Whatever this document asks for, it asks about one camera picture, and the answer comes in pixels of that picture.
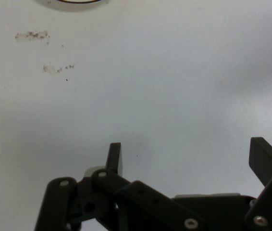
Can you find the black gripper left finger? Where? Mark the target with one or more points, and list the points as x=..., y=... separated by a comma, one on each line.
x=107, y=183

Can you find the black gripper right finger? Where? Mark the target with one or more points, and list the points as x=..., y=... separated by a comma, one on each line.
x=263, y=161

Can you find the white plate with black rim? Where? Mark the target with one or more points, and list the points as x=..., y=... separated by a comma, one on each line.
x=78, y=6

